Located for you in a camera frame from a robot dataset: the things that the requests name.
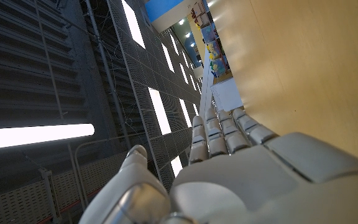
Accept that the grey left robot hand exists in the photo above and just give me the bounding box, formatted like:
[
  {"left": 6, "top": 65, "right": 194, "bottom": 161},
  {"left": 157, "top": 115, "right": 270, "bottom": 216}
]
[{"left": 78, "top": 107, "right": 358, "bottom": 224}]

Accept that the white light tube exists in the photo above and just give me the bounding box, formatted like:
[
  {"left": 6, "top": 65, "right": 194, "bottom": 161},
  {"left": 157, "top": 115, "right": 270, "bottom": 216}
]
[{"left": 0, "top": 123, "right": 96, "bottom": 152}]

